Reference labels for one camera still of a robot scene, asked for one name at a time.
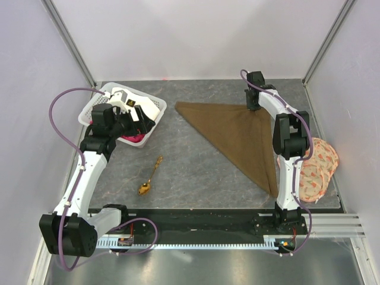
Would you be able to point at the white folded t-shirt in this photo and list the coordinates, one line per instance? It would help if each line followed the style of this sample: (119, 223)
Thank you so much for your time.
(150, 109)

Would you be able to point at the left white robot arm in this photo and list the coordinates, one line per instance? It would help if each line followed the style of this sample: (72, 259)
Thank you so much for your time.
(69, 230)

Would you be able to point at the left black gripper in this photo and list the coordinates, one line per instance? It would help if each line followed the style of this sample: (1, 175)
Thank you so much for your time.
(138, 127)

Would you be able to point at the floral pink hat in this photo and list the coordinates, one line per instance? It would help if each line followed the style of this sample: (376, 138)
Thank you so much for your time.
(315, 175)

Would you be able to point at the brown cloth napkin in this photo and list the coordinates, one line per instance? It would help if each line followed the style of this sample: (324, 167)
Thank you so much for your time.
(241, 135)

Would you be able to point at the gold ornate spoon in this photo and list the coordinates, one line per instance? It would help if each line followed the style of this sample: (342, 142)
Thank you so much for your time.
(145, 187)

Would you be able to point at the white plastic basket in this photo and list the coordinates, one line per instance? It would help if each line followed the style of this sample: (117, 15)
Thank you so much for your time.
(84, 117)

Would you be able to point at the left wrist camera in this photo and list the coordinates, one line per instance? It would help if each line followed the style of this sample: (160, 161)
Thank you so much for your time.
(125, 100)

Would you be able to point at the slotted cable duct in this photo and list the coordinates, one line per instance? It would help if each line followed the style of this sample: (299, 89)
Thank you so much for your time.
(121, 243)

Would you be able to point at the pink folded cloth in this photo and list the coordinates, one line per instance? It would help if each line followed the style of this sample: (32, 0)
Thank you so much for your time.
(134, 139)

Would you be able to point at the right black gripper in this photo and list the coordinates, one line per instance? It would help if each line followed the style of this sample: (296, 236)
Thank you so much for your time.
(250, 106)

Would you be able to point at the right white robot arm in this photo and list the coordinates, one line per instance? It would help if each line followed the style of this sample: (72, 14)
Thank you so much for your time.
(292, 142)

